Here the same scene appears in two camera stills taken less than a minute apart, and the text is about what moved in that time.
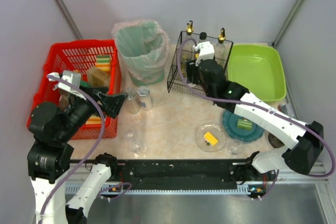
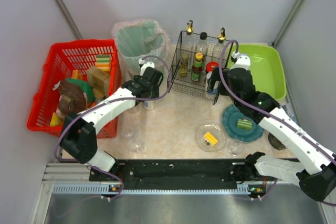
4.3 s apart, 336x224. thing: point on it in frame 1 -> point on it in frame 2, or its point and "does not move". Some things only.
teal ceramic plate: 230,125 does not move
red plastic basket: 79,56 does not move
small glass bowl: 235,148 does not move
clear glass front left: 135,145 does not move
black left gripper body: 102,100 -> 154,77
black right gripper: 191,71 -> 214,82
